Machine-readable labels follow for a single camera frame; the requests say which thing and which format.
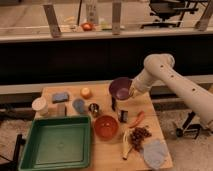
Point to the purple bowl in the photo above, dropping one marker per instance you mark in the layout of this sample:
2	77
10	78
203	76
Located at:
119	88

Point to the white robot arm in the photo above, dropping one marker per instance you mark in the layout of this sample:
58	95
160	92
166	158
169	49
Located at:
160	67

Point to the green plastic tray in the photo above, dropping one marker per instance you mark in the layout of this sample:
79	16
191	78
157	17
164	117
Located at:
57	144

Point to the orange fruit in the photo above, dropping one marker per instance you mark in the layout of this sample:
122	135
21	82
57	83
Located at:
86	93

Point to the small metal cup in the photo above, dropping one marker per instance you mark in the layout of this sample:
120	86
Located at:
94	109

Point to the small black box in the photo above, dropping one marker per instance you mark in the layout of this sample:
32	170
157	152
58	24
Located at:
123	116

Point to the orange bowl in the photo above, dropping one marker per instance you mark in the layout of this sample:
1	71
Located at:
106	127

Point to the blue sponge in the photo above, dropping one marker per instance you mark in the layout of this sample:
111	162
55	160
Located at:
60	97

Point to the small wooden block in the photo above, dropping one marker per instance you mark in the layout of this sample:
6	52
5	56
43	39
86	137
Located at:
61	109

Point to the bunch of brown grapes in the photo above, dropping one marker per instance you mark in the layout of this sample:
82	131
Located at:
137	136

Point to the red round object on shelf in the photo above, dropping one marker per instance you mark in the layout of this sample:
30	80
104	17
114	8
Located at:
87	26

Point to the yellow banana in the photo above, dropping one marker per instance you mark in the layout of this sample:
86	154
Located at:
127	147

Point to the white lidded cup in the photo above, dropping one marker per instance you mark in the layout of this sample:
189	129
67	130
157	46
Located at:
40	106

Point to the blue grey cloth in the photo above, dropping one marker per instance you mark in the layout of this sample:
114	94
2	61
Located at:
155	153

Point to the black office chair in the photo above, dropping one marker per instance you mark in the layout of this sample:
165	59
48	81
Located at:
171	12

